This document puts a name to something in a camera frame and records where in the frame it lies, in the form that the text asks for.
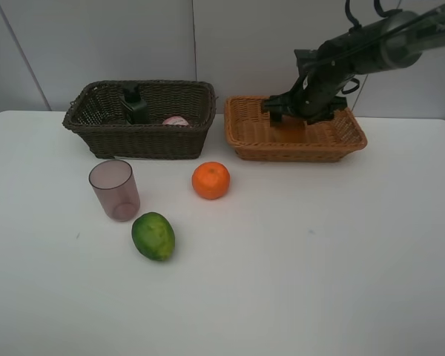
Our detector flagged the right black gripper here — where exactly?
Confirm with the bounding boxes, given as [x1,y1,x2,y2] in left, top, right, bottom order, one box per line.
[261,65,360,126]

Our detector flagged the red yellow apple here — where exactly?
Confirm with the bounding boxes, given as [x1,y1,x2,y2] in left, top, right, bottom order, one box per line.
[271,116,306,143]

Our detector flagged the orange mandarin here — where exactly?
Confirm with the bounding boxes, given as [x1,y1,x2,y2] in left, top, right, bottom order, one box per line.
[191,162,231,200]

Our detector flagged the pink spray bottle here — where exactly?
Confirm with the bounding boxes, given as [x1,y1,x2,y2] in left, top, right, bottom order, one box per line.
[162,116,189,126]

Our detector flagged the black pump bottle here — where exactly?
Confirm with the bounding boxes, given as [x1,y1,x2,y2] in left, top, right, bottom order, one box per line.
[120,82,151,125]

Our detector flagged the green mango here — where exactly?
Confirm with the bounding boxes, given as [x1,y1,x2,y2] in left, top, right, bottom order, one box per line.
[131,212,176,262]

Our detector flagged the translucent pink plastic cup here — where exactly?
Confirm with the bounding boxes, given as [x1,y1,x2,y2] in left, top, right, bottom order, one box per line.
[88,159,140,222]

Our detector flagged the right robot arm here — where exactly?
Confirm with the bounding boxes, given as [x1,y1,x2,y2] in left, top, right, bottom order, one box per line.
[261,1,445,125]

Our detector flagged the orange wicker basket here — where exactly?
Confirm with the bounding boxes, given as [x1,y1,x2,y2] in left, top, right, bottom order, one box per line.
[224,96,367,162]

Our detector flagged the dark brown wicker basket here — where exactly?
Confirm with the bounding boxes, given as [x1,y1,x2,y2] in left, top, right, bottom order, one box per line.
[63,80,216,159]

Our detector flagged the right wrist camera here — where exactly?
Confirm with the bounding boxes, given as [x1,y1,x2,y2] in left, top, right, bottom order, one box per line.
[294,49,320,78]

